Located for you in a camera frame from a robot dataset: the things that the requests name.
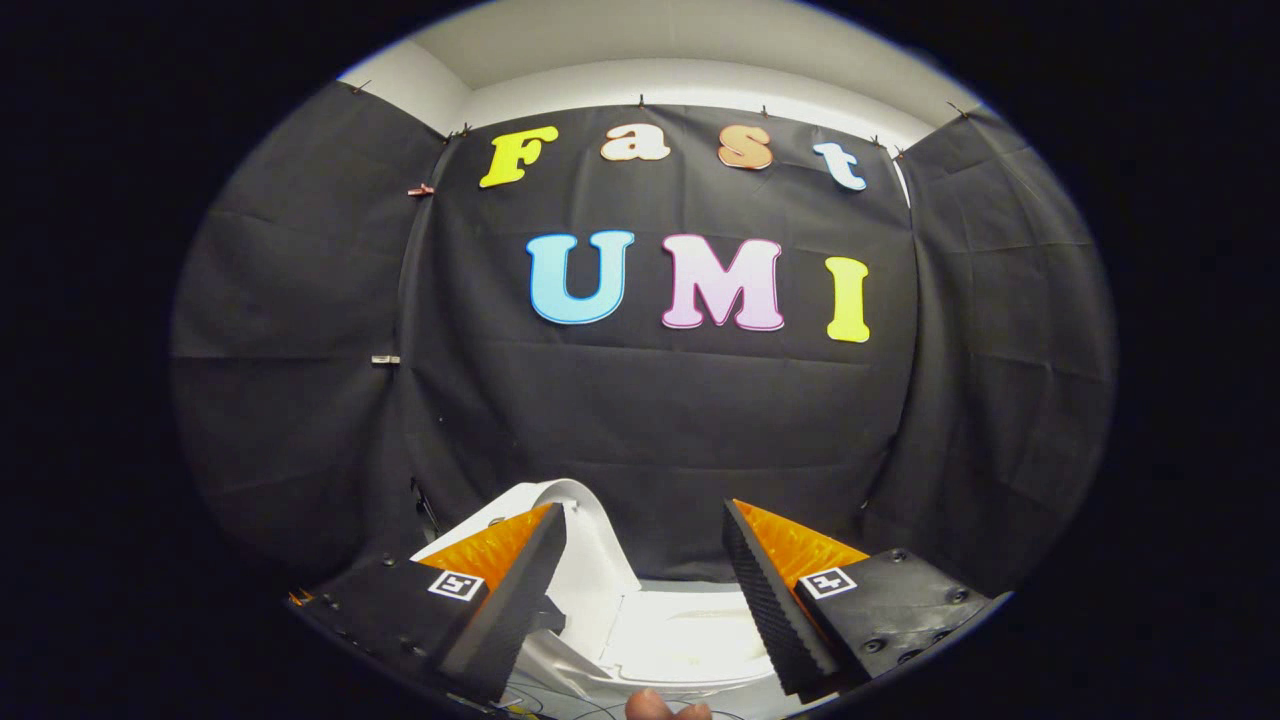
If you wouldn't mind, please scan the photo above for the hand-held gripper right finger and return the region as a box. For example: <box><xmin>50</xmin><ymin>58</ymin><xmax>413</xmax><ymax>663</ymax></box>
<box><xmin>722</xmin><ymin>498</ymin><xmax>993</xmax><ymax>701</ymax></box>

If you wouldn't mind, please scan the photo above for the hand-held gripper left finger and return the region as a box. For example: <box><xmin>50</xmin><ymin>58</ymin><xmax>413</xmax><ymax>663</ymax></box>
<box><xmin>288</xmin><ymin>502</ymin><xmax>568</xmax><ymax>705</ymax></box>

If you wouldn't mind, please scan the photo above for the white toilet with tank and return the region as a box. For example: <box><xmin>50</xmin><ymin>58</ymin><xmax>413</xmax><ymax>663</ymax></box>
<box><xmin>410</xmin><ymin>485</ymin><xmax>786</xmax><ymax>706</ymax></box>

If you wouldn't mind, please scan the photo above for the black backdrop cloth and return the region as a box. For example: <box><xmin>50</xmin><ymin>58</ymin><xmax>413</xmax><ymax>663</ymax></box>
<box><xmin>170</xmin><ymin>80</ymin><xmax>1117</xmax><ymax>601</ymax></box>

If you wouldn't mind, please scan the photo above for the thin black cable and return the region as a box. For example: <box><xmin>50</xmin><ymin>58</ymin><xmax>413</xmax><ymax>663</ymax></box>
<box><xmin>500</xmin><ymin>685</ymin><xmax>626</xmax><ymax>720</ymax></box>

